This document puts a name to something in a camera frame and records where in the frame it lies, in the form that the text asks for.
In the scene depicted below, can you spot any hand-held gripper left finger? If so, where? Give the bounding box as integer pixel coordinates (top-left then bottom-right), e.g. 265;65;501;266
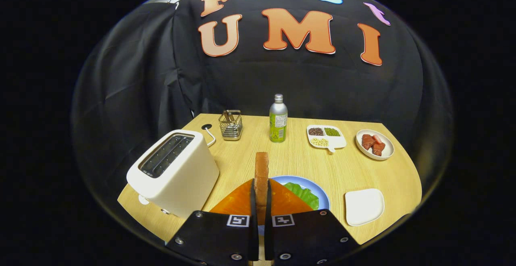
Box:
165;178;259;266

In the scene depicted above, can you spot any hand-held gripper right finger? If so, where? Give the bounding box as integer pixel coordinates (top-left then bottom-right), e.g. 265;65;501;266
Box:
264;178;360;266

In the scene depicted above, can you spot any green lettuce leaf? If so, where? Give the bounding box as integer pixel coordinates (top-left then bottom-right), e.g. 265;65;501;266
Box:
283;182;320;211

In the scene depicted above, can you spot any toasted bread slice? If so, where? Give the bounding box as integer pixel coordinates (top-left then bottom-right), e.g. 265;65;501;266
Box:
254;152;270;225

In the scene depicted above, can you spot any blue plate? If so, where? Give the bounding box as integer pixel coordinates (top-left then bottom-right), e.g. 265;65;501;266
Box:
258;175;331;236

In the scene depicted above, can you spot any white toaster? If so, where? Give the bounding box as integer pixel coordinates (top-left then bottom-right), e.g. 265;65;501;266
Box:
126;129;220;219

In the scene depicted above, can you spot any square white plate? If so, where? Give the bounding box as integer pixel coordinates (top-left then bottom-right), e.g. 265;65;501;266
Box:
345;188;385;227

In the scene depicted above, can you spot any silver bottle with green label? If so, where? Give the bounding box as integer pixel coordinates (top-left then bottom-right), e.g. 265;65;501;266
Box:
269;94;288;143

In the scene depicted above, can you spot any white divided dish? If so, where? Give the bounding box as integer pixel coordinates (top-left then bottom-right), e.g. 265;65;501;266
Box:
306;125;347;154

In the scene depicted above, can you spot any round white plate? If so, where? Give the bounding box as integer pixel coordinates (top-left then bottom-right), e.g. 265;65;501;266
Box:
356;129;395;161

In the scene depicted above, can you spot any black backdrop cloth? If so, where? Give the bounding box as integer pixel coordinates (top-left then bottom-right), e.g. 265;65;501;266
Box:
71;0;454;218

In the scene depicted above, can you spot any metal wire utensil holder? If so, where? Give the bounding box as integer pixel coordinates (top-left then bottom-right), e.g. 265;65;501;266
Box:
218;110;243;141

